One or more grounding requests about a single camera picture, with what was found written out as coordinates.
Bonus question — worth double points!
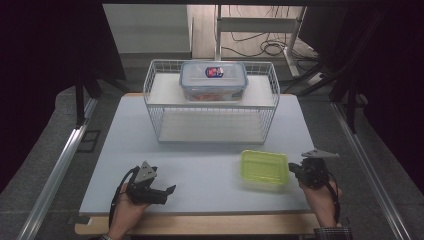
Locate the person's left hand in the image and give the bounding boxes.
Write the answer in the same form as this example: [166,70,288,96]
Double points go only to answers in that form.
[112,182,152,231]

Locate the white metal desk frame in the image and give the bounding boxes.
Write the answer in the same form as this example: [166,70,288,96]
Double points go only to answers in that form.
[214,4,308,78]

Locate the clear food container blue lid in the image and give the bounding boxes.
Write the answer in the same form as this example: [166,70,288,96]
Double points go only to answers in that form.
[179,60,250,103]

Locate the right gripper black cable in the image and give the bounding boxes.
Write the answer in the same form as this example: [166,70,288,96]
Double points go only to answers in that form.
[324,171,342,225]

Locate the white cabinet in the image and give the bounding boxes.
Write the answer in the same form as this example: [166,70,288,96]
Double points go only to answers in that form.
[102,3,193,60]

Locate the person's right hand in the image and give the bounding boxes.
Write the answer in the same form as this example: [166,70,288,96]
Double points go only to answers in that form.
[297,179,343,225]

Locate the black metal stand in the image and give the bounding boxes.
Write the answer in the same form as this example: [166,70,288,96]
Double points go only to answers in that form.
[74,68,103,130]
[329,76,368,135]

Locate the aluminium rail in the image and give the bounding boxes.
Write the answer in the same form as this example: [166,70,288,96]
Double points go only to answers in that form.
[16,97,100,240]
[331,101,413,240]

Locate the white wire two-tier rack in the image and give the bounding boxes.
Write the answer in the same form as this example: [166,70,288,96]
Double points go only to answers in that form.
[143,59,281,145]

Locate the white power strip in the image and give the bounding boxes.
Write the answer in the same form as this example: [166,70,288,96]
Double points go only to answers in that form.
[305,71,325,87]

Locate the black floor cables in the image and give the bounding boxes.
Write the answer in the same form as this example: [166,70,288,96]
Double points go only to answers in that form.
[221,5,322,65]

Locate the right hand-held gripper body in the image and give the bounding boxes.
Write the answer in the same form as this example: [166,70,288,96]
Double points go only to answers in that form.
[299,148,340,190]

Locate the green plastic food container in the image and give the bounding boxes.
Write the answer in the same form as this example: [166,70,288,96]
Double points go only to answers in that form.
[239,149,290,193]

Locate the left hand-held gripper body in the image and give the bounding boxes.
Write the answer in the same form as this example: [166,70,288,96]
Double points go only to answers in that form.
[126,160,167,206]

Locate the black curtain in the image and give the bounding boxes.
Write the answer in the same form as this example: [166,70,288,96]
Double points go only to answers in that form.
[298,4,424,196]
[0,0,127,194]

